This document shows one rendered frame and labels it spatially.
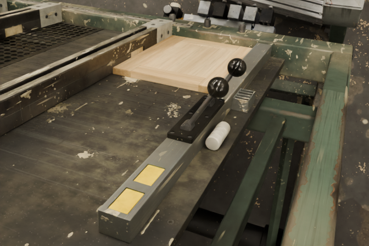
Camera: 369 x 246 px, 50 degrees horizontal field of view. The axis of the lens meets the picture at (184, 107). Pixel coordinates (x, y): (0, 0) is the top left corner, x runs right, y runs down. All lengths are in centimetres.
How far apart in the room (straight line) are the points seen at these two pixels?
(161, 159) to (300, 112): 51
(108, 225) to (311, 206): 28
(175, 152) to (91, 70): 44
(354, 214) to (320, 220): 165
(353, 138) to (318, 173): 156
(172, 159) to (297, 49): 80
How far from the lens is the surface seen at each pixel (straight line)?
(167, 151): 69
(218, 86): 67
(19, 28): 155
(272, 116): 108
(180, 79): 105
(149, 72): 109
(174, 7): 167
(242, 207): 73
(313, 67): 137
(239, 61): 79
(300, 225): 56
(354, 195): 221
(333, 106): 93
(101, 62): 108
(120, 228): 56
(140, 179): 62
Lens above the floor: 220
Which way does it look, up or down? 70 degrees down
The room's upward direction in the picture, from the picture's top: 62 degrees counter-clockwise
